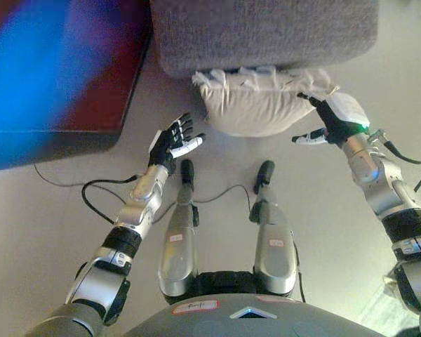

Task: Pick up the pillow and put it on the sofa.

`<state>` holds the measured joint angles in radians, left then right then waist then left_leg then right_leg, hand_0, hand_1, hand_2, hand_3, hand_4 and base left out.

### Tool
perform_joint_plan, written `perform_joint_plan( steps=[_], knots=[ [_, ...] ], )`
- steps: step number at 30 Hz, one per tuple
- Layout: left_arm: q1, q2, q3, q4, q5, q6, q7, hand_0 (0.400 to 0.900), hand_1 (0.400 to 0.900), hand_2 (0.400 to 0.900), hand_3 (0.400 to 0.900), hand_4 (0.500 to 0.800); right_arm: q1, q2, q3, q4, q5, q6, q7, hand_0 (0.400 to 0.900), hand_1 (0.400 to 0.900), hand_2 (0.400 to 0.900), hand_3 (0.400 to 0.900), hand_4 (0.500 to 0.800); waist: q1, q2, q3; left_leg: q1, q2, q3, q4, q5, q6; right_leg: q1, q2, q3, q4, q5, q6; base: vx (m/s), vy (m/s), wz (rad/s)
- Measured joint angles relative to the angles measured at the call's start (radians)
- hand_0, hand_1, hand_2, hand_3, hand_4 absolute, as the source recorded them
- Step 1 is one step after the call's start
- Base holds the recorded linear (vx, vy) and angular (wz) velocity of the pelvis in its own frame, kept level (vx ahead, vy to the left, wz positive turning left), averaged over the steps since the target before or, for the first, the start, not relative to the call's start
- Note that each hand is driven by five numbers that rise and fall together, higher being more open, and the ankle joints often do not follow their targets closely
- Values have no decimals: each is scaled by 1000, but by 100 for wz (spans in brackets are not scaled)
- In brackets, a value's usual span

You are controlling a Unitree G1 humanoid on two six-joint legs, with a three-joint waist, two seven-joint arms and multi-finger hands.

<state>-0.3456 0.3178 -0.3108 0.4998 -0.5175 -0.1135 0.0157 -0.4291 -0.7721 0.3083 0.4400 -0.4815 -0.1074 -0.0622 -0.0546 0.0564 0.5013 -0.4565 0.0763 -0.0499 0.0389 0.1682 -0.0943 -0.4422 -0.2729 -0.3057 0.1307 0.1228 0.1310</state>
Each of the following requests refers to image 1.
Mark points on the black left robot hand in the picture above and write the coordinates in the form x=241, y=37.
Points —
x=165, y=144

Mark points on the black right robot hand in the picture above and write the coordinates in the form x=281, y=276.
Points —
x=337, y=119

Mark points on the beige tasselled pillow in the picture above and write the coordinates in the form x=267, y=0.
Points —
x=252, y=109

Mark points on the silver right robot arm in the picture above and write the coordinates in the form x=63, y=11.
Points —
x=382, y=189

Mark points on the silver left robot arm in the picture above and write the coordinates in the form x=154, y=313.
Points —
x=133, y=214

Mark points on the grey fabric armchair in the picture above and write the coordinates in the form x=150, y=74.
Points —
x=263, y=35

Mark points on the glossy dark red cabinet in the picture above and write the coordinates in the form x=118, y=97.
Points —
x=56, y=87

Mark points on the silver right robot leg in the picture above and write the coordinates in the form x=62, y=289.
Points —
x=275, y=252

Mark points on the black robot pelvis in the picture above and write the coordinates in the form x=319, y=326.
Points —
x=224, y=282

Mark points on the grey robot torso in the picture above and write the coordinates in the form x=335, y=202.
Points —
x=252, y=323

